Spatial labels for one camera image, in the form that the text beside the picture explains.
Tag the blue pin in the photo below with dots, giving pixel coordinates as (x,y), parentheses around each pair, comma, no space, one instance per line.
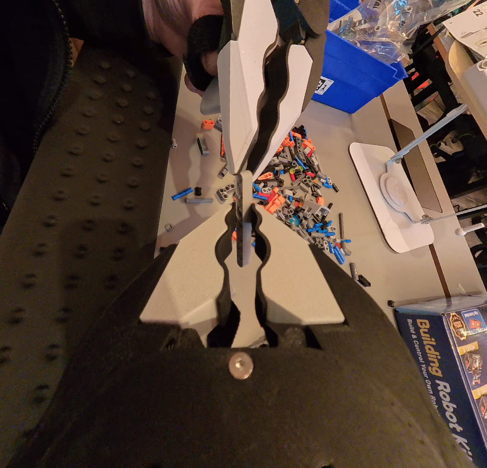
(181,194)

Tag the person's torso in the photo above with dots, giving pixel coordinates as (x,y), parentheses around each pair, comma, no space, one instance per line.
(23,76)

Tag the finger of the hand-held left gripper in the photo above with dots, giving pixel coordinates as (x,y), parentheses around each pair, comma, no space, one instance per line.
(239,95)
(300,80)

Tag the clear plastic parts bag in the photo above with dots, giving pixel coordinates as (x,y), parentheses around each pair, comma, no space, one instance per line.
(388,19)

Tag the white stand base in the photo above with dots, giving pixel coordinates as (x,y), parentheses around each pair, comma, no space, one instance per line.
(399,194)

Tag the black angled connector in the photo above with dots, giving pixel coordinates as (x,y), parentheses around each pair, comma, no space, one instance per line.
(364,280)

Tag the blue robot kit box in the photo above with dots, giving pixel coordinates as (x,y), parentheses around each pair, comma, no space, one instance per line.
(449,361)

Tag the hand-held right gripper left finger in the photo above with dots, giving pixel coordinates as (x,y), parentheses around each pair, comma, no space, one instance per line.
(178,285)

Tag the grey slope piece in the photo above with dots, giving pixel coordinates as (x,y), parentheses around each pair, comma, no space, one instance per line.
(202,144)

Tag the black dimpled pad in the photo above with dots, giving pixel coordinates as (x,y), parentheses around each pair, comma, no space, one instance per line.
(95,171)

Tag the dark grey tube connector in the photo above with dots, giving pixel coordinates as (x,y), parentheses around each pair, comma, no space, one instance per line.
(354,270)

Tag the person's left hand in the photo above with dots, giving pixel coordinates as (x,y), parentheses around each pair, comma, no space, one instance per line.
(171,11)

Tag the dark grey axle rod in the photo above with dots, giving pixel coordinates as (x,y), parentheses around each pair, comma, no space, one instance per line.
(341,228)

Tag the instruction booklet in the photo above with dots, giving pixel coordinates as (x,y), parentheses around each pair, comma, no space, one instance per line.
(468,23)

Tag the dark grey ribbed rod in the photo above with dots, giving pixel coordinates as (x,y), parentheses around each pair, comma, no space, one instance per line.
(199,200)

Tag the pile of building pieces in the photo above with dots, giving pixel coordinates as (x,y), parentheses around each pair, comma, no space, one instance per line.
(300,194)

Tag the person's left forearm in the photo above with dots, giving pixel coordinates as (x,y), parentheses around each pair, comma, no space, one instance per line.
(106,8)

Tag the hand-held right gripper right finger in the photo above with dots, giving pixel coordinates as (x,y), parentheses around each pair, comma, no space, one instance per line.
(300,285)

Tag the grey L beam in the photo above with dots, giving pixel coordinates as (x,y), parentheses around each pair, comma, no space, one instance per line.
(226,194)

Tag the small orange connector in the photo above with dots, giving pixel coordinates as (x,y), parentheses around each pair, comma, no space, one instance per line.
(208,124)

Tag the long grey holed beam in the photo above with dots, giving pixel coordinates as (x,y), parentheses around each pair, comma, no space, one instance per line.
(243,228)

